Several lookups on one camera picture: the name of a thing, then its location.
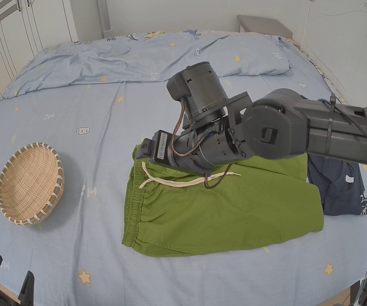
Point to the green shorts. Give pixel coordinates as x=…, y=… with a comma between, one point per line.
x=218, y=215

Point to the pale blue quilt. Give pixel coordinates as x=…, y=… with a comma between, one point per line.
x=138, y=59

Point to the grey bedside table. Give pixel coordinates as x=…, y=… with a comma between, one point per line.
x=259, y=24

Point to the white wardrobe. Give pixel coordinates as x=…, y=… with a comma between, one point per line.
x=11, y=27

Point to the dark blue T-shirt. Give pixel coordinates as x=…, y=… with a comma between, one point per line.
x=336, y=199

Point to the bed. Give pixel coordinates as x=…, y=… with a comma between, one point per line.
x=91, y=132

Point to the white wall pipe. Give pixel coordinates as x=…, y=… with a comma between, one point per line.
x=102, y=2

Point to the round woven basket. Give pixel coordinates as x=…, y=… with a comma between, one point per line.
x=27, y=183

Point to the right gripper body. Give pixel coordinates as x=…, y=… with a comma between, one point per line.
x=164, y=148

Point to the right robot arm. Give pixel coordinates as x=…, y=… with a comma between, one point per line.
x=275, y=129

